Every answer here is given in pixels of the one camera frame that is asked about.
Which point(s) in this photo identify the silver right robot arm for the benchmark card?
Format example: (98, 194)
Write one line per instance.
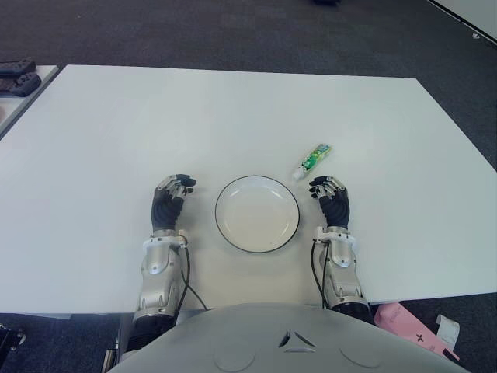
(341, 272)

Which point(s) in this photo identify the pink cardboard box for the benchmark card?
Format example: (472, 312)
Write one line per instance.
(407, 326)

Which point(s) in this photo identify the black device on floor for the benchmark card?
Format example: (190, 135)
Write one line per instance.
(9, 338)

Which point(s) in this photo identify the grey robot torso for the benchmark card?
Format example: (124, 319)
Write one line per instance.
(287, 342)

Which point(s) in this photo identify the green white toothpaste tube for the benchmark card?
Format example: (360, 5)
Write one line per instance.
(310, 162)

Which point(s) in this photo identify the white paper slip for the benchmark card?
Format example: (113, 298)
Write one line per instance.
(448, 330)

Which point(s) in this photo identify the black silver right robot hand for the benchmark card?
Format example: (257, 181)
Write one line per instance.
(336, 208)

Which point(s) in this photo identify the white background table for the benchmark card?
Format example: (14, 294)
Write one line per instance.
(473, 15)

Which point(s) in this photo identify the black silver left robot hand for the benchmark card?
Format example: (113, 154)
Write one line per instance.
(167, 210)

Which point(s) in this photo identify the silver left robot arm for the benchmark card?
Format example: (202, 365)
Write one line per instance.
(155, 264)

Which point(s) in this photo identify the metal support frame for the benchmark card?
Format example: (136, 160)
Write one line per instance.
(122, 334)

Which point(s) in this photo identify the black game controller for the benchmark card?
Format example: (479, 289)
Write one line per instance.
(17, 66)
(23, 83)

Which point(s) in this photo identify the white plate with black rim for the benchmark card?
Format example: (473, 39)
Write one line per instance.
(256, 217)

